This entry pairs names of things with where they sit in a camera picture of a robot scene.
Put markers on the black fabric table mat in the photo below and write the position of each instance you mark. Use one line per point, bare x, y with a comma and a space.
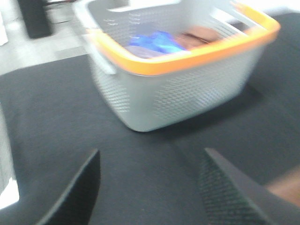
55, 118

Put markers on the brown towel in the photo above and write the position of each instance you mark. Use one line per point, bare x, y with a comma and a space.
197, 36

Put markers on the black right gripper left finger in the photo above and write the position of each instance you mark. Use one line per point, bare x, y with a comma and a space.
76, 203

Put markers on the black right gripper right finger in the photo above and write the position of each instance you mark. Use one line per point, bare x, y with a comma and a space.
232, 198

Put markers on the blue cloth in basket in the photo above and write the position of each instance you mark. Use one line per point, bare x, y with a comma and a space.
154, 45

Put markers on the grey basket with orange rim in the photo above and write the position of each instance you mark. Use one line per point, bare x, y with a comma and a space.
147, 94

